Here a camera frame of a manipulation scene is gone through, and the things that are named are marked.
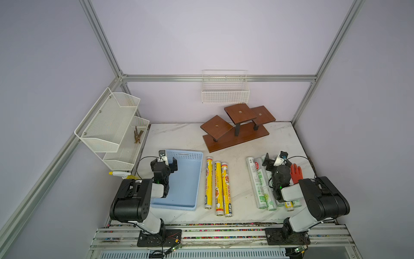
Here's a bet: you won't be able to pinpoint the light blue plastic basket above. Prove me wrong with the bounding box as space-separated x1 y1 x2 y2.
151 150 204 210

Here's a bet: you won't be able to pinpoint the yellow wrap roll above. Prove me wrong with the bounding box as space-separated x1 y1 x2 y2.
284 201 294 212
204 156 213 209
214 161 224 216
221 162 232 218

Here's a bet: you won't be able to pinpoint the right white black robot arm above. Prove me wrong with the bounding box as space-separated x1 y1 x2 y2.
262 151 350 237

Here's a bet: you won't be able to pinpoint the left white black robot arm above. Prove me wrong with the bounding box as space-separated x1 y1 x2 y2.
110 157 178 236

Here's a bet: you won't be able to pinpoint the red rubber glove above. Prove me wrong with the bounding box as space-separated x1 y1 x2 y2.
290 164 303 185

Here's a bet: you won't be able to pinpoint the yellow spray bottle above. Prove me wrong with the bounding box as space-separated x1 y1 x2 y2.
109 171 140 180

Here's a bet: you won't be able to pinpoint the brown sticks in shelf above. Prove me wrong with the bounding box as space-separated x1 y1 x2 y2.
134 126 144 144

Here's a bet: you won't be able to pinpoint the brown wooden tiered stand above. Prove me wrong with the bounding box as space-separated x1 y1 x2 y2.
201 104 276 153

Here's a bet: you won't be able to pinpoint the white mesh two-tier shelf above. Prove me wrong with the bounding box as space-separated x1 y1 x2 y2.
74 88 150 171

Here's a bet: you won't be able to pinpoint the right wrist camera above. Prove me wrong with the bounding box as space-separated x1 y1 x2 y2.
273 151 288 166

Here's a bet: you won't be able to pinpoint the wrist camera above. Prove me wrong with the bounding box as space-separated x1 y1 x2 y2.
158 150 169 165
273 151 288 166

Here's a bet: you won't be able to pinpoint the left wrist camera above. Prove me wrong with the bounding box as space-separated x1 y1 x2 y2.
158 150 169 165

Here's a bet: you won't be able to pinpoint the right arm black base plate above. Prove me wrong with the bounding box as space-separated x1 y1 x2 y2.
265 228 311 246

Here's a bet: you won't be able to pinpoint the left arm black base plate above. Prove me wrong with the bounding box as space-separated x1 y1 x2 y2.
137 229 182 248

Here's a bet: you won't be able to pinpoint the aluminium rail base frame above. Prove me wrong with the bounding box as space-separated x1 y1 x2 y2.
86 221 362 259

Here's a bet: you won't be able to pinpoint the white wire wall basket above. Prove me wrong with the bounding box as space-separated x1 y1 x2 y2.
202 70 250 104

